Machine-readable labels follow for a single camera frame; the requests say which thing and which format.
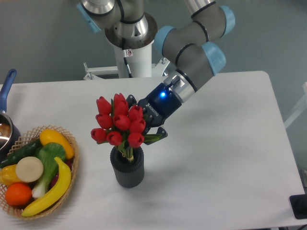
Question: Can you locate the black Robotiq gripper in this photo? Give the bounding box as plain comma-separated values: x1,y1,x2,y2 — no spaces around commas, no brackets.
126,83,182,145

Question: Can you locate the red tulip bouquet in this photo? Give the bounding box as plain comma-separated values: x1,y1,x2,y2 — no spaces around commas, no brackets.
91,93,147,162

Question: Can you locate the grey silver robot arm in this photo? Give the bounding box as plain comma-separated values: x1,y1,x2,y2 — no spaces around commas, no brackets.
77,0,235,145

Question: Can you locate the dark grey ribbed vase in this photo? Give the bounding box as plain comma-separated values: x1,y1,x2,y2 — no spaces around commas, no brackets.
110,147,144,188

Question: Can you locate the yellow squash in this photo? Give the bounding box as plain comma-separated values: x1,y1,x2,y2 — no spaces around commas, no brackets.
39,129,74,160

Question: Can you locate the yellow banana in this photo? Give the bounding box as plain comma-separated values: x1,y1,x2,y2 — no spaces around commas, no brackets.
22,157,71,217

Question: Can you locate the green bok choy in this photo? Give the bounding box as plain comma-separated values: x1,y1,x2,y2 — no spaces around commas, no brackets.
32,142,66,199

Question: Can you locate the woven wicker basket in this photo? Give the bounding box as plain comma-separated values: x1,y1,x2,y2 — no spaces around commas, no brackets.
0,125,79,220

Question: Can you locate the green cucumber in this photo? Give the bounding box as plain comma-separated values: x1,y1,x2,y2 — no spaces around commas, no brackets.
0,139,42,169

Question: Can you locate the beige round slice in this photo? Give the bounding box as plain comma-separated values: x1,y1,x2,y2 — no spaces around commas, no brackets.
15,157,44,183

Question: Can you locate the orange fruit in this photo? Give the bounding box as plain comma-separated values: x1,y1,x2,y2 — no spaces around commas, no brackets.
5,183,32,206

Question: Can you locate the yellow bell pepper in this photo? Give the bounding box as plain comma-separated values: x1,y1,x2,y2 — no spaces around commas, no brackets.
0,164,22,186

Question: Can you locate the black device at edge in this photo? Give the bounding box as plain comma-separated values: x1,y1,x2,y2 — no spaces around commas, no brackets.
289,194,307,219

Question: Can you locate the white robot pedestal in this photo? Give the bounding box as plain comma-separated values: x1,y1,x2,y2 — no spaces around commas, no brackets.
83,43,170,80

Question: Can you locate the black cable on pedestal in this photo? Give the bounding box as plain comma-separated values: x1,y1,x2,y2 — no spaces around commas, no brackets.
120,37,133,79

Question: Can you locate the blue handled saucepan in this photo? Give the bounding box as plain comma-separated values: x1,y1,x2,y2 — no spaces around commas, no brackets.
0,69,21,161

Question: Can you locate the white frame at right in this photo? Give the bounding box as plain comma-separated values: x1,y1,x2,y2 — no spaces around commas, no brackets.
284,82,307,129

